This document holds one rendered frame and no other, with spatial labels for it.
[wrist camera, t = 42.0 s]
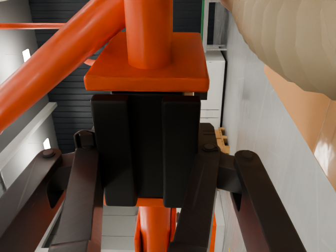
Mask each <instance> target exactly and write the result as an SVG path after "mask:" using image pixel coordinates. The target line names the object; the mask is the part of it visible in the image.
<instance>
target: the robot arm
mask: <svg viewBox="0 0 336 252"><path fill-rule="evenodd" d="M73 138H74V143H75V152H71V153H66V154H62V152H61V150H59V149H58V148H47V149H44V150H42V151H40V152H39V153H38V154H37V155H36V156H35V157H34V158H33V159H32V161H31V162H30V163H29V164H28V165H27V167H26V168H25V169H24V170H23V171H22V173H21V174H20V175H19V176H18V177H17V178H16V180H15V181H14V182H13V183H12V184H11V186H10V187H9V188H8V189H7V190H6V191H5V193H4V194H3V195H2V196H1V197H0V252H35V250H36V248H37V247H38V245H39V243H40V241H41V240H42V238H43V236H44V234H45V233H46V231H47V229H48V227H49V225H50V224H51V222H52V220H53V218H54V217H55V215H56V213H57V211H58V210H59V208H60V206H61V204H62V203H63V201H64V204H63V208H62V213H61V217H60V222H59V227H58V231H57V236H56V240H55V244H51V245H50V246H49V249H48V252H101V242H102V223H103V204H104V182H102V176H101V170H100V155H99V152H98V150H97V143H96V137H95V130H94V126H93V127H92V129H85V130H81V131H78V132H77V133H75V134H74V136H73ZM218 189H220V190H224V191H228V192H230V197H231V200H232V204H233V207H234V210H235V214H236V217H237V221H238V224H239V227H240V231H241V234H242V238H243V241H244V244H245V248H246V251H247V252H307V251H306V249H305V247H304V245H303V243H302V241H301V239H300V237H299V235H298V233H297V231H296V229H295V227H294V225H293V223H292V221H291V219H290V217H289V215H288V213H287V211H286V209H285V207H284V205H283V203H282V201H281V199H280V197H279V195H278V193H277V191H276V189H275V187H274V185H273V183H272V181H271V179H270V177H269V175H268V173H267V171H266V169H265V167H264V165H263V163H262V161H261V159H260V157H259V156H258V154H257V153H255V152H253V151H250V150H239V151H237V152H236V153H235V154H234V155H229V154H226V153H224V152H222V151H221V148H220V147H219V146H218V144H217V139H216V134H215V129H214V126H213V125H212V124H211V123H210V122H200V127H199V143H198V153H197V154H195V157H194V161H193V165H192V169H191V172H190V176H189V180H188V184H187V188H186V191H185V195H184V199H183V203H182V207H181V210H180V214H179V218H178V222H177V226H176V229H175V233H174V237H173V241H171V242H170V243H169V245H168V249H167V252H210V244H211V236H212V229H213V221H214V213H215V205H216V198H217V190H218Z"/></svg>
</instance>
